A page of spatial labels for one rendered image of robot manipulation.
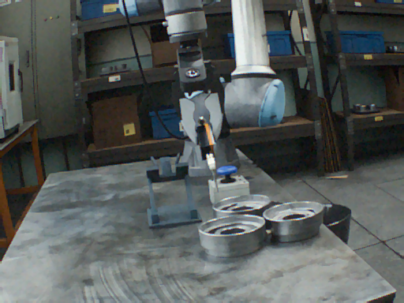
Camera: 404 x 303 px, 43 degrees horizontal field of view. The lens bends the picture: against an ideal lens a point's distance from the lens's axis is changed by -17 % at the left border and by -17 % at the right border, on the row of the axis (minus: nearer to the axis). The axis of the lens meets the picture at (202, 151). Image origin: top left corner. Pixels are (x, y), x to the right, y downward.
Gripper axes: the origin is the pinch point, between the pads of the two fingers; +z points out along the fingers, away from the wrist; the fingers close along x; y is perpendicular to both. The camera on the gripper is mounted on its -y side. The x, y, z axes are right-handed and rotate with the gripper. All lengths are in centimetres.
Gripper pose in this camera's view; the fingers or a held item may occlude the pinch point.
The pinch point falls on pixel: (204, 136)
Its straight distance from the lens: 110.6
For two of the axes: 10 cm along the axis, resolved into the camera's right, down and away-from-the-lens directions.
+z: 1.6, 9.6, 2.2
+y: -0.5, -2.1, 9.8
